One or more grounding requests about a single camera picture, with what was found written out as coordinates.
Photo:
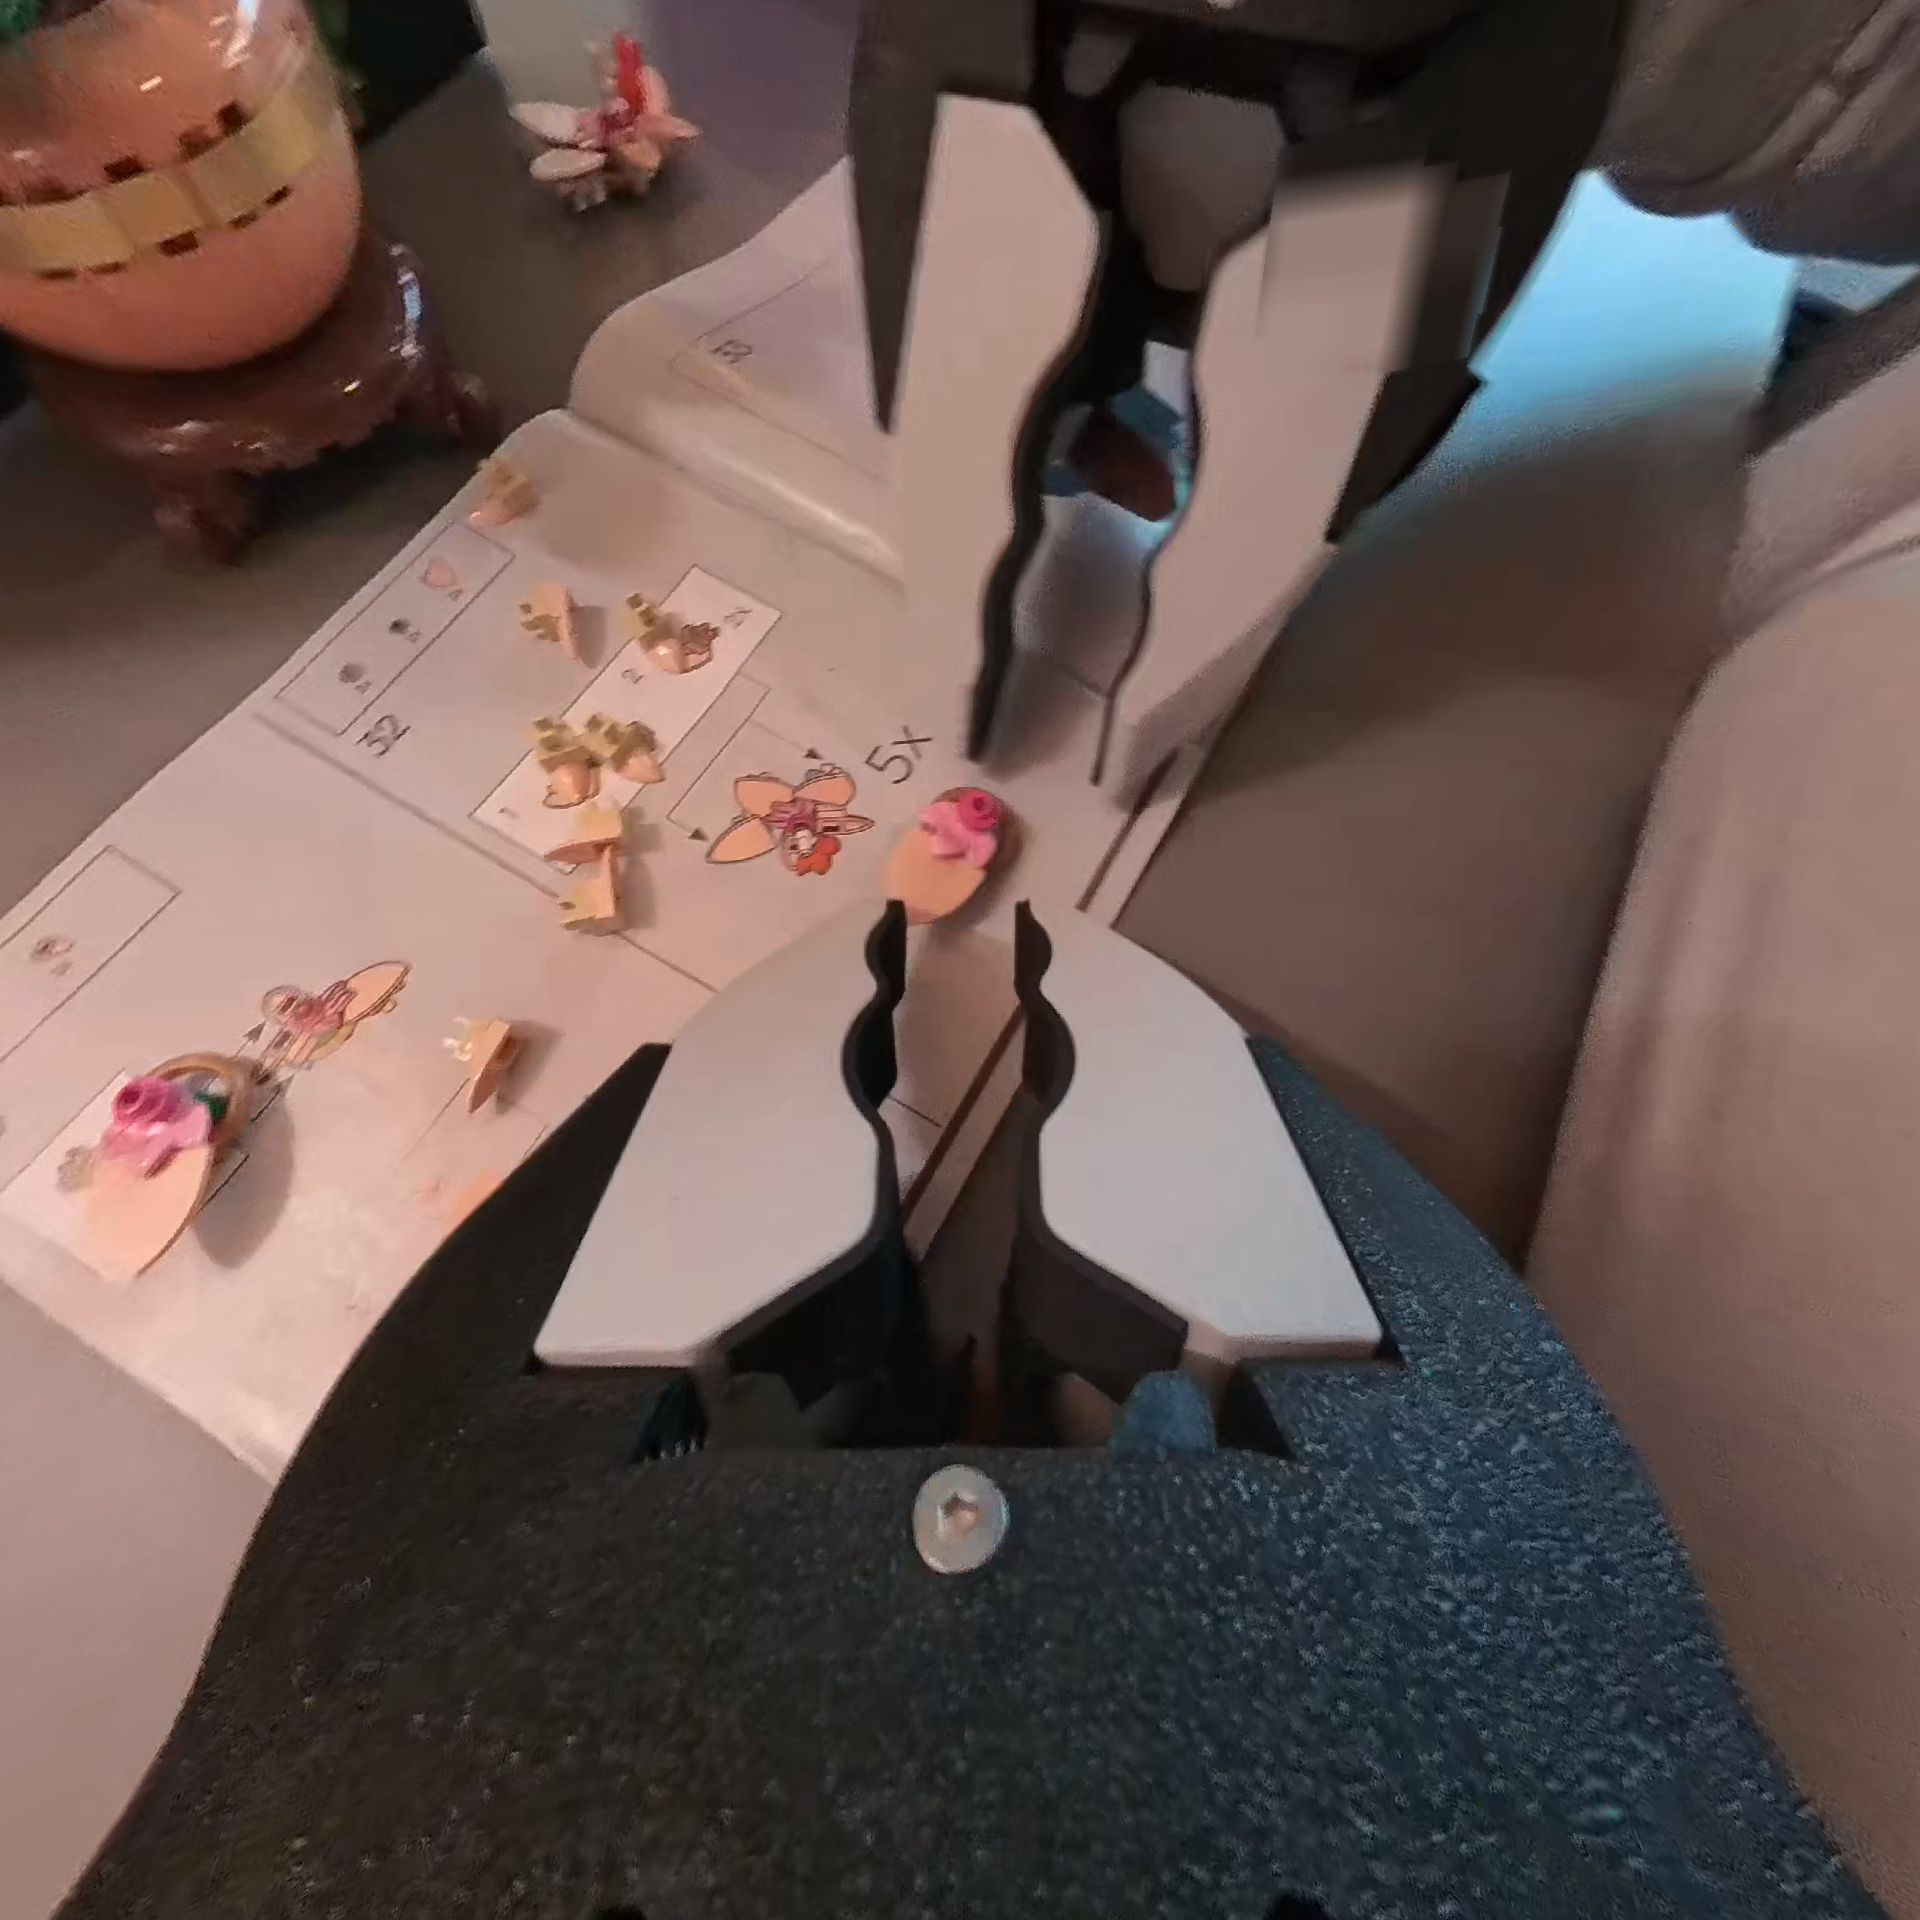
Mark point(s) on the brown vase stand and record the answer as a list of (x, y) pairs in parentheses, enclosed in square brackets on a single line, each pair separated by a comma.
[(301, 404)]

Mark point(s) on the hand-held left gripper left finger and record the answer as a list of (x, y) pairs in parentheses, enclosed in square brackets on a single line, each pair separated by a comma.
[(704, 1185)]

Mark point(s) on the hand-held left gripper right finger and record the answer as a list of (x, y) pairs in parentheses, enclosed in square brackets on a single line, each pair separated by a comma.
[(1214, 1185)]

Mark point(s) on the tan petal with pink flower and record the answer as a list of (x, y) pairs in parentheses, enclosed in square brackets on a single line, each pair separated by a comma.
[(143, 1213)]

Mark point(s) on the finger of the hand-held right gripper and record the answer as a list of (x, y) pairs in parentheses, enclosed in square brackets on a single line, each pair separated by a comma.
[(991, 300), (1259, 493)]

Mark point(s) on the toy brick orchid flower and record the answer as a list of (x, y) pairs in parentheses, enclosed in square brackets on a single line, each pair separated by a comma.
[(600, 143)]

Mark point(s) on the grey desk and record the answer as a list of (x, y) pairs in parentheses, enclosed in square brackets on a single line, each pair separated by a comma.
[(1349, 840)]

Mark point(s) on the group of tan clip petals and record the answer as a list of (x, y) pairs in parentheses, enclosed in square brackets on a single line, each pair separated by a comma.
[(592, 837)]

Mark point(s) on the white instruction booklet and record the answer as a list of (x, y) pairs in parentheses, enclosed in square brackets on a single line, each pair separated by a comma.
[(194, 840)]

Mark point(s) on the person's beige clothing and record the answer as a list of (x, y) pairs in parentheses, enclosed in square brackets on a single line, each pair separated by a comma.
[(1769, 1200)]

